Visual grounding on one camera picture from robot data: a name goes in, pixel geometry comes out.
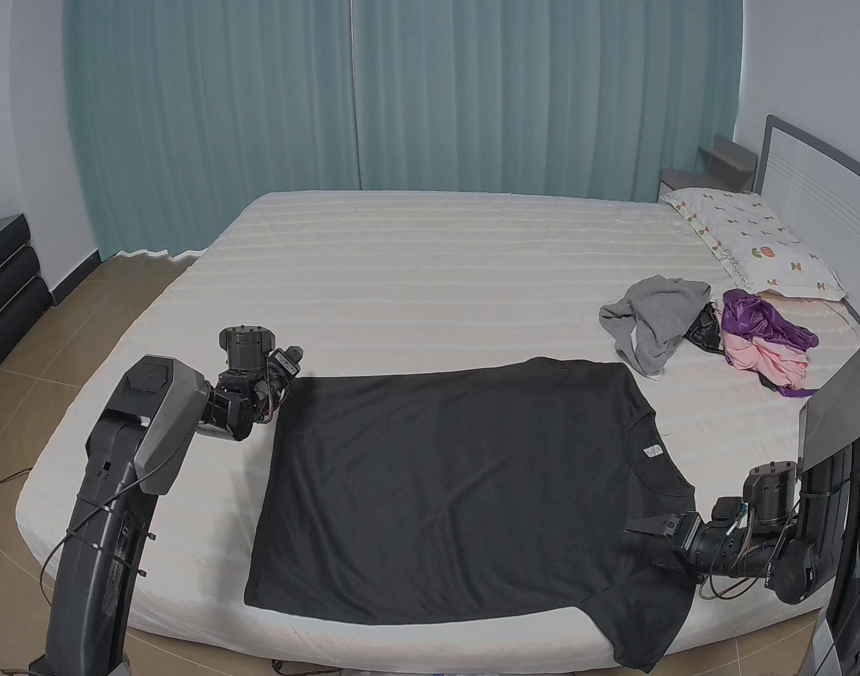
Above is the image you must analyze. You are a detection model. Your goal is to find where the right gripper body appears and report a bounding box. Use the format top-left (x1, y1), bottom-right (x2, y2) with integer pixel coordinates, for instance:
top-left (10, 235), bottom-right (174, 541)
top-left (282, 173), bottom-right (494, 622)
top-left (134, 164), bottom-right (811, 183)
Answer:
top-left (663, 511), bottom-right (715, 570)

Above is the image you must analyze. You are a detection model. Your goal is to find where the bed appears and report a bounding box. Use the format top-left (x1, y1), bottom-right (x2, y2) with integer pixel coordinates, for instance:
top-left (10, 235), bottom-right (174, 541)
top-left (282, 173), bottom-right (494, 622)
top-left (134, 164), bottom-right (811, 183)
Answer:
top-left (15, 113), bottom-right (860, 674)

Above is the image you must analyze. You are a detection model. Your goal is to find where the grey bedside table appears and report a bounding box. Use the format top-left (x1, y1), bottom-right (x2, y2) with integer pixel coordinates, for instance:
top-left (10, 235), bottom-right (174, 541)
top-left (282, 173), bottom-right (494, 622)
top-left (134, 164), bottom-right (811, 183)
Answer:
top-left (658, 133), bottom-right (758, 202)

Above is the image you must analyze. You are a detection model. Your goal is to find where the pink garment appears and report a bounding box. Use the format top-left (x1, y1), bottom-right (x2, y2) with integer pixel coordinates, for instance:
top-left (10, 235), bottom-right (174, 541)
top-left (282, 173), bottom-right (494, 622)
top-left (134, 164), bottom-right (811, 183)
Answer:
top-left (724, 331), bottom-right (811, 389)

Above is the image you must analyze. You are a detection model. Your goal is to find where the purple garment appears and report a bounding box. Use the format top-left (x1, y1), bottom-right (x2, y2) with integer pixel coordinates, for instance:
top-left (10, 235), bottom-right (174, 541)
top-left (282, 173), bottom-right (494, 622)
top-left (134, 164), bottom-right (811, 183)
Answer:
top-left (722, 289), bottom-right (821, 398)

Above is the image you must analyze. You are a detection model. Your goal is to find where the black T-shirt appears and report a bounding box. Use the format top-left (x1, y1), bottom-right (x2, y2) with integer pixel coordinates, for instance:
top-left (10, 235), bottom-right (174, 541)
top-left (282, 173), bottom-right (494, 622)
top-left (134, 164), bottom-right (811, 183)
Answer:
top-left (243, 356), bottom-right (698, 667)

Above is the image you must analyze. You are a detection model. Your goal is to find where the grey garment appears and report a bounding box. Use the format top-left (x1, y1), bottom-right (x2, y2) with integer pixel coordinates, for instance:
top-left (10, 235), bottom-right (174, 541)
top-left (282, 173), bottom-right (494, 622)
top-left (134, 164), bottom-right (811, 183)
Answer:
top-left (599, 274), bottom-right (712, 380)

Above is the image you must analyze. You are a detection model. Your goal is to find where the white printed pillow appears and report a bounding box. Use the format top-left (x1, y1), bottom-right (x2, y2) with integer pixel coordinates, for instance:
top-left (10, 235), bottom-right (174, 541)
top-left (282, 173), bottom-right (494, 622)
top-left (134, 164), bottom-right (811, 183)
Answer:
top-left (661, 187), bottom-right (849, 302)

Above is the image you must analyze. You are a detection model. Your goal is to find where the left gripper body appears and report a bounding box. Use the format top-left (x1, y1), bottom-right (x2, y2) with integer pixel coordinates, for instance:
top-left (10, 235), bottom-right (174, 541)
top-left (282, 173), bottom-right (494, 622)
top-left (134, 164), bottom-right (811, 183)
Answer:
top-left (269, 344), bottom-right (305, 382)

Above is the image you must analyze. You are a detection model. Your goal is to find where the blue-green curtain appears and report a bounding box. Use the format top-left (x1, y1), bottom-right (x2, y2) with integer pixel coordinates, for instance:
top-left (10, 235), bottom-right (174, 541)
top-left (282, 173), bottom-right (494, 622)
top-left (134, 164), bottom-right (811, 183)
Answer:
top-left (351, 0), bottom-right (744, 202)
top-left (64, 0), bottom-right (360, 262)

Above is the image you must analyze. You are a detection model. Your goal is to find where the black cable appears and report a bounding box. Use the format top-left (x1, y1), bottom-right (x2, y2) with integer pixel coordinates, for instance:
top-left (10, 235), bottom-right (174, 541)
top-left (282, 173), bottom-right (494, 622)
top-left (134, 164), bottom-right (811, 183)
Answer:
top-left (39, 469), bottom-right (160, 614)

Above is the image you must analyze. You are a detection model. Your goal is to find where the black chest of drawers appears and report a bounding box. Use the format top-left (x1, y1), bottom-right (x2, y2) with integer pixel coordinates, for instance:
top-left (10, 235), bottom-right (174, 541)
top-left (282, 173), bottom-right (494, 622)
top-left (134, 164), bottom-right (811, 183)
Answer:
top-left (0, 213), bottom-right (51, 392)

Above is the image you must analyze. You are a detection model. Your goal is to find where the black garment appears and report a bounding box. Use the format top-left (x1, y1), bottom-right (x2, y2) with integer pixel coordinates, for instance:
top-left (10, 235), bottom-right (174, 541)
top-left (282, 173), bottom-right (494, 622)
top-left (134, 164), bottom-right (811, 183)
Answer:
top-left (685, 303), bottom-right (725, 353)

